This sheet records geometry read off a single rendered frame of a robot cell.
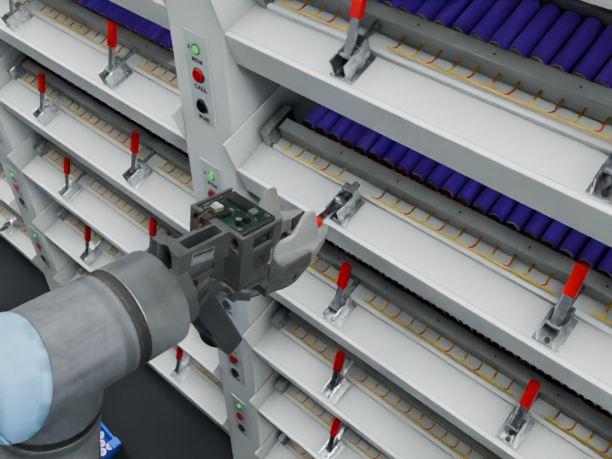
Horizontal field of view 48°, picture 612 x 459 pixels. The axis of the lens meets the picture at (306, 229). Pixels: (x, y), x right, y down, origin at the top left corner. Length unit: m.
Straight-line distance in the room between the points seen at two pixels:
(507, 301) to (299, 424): 0.63
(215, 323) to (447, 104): 0.30
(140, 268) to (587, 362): 0.42
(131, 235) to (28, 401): 0.85
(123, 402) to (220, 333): 1.07
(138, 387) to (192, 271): 1.17
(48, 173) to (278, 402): 0.68
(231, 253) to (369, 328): 0.34
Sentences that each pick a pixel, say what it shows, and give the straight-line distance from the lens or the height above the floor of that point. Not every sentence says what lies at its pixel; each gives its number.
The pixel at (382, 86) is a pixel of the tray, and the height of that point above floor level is 1.08.
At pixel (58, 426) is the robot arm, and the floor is 0.96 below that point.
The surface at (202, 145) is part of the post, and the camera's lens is 0.91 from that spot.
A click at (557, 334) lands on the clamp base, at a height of 0.91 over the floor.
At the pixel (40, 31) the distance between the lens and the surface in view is 1.24.
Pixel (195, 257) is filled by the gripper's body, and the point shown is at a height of 1.01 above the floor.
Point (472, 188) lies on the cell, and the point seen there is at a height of 0.94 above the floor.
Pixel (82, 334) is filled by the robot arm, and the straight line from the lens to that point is 0.54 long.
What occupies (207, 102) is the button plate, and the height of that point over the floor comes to 0.97.
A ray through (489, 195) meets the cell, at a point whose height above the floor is 0.94.
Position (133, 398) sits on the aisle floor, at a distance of 1.75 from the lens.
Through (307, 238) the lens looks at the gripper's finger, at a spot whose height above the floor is 0.94.
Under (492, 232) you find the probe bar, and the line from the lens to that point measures 0.74.
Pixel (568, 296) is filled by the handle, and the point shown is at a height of 0.95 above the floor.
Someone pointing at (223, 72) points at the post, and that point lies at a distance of 0.81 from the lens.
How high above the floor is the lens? 1.43
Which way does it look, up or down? 44 degrees down
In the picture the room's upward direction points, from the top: straight up
